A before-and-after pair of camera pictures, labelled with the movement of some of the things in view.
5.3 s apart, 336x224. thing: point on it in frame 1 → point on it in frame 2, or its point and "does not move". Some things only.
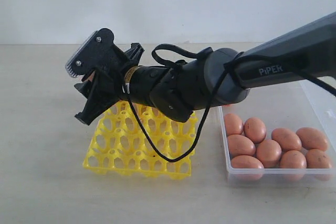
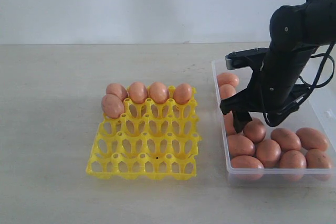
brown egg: x=234 y=125 does not move
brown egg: x=91 y=77 → x=112 y=106
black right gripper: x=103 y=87 → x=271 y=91
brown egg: x=255 y=129 does not move
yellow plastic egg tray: x=119 y=147 does not move
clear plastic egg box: x=282 y=134 does not move
